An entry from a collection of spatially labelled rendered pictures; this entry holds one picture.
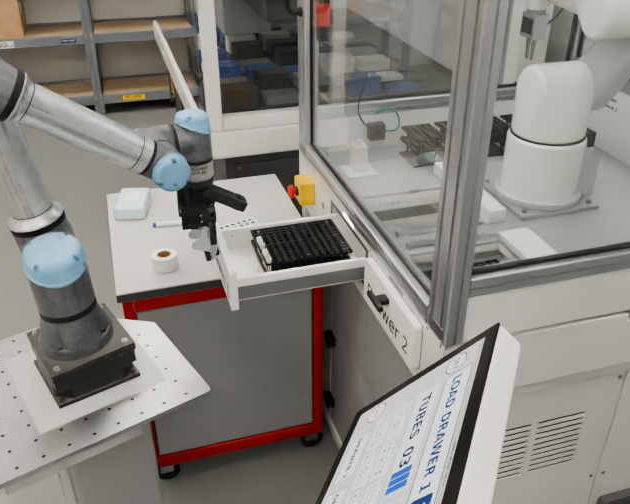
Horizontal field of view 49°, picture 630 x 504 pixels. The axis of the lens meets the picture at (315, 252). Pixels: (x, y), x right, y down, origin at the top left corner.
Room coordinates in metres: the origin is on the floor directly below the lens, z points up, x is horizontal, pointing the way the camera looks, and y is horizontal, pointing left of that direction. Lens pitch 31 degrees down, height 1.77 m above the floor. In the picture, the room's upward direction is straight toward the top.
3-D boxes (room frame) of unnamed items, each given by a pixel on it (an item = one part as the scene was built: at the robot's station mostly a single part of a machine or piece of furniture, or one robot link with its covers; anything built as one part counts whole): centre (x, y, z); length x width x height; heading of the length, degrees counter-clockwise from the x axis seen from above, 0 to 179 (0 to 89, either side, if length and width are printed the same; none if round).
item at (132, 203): (1.96, 0.58, 0.78); 0.15 x 0.10 x 0.04; 4
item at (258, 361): (1.86, 0.33, 0.38); 0.62 x 0.58 x 0.76; 17
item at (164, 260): (1.62, 0.41, 0.78); 0.07 x 0.07 x 0.04
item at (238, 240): (1.53, 0.03, 0.86); 0.40 x 0.26 x 0.06; 107
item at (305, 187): (1.87, 0.03, 0.88); 0.07 x 0.05 x 0.07; 17
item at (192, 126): (1.45, 0.27, 1.21); 0.09 x 0.08 x 0.11; 117
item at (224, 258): (1.46, 0.23, 0.87); 0.29 x 0.02 x 0.11; 17
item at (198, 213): (1.45, 0.28, 1.05); 0.09 x 0.08 x 0.12; 107
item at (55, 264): (1.19, 0.52, 1.02); 0.13 x 0.12 x 0.14; 27
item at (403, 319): (1.26, -0.17, 0.87); 0.29 x 0.02 x 0.11; 17
